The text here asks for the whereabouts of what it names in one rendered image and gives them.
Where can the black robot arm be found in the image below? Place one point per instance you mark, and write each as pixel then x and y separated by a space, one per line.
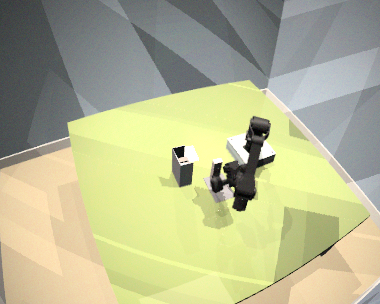
pixel 245 185

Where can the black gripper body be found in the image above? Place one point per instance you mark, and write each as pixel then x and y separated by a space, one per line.
pixel 217 183

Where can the grey open-top bin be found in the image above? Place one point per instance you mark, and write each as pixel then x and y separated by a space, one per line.
pixel 182 173

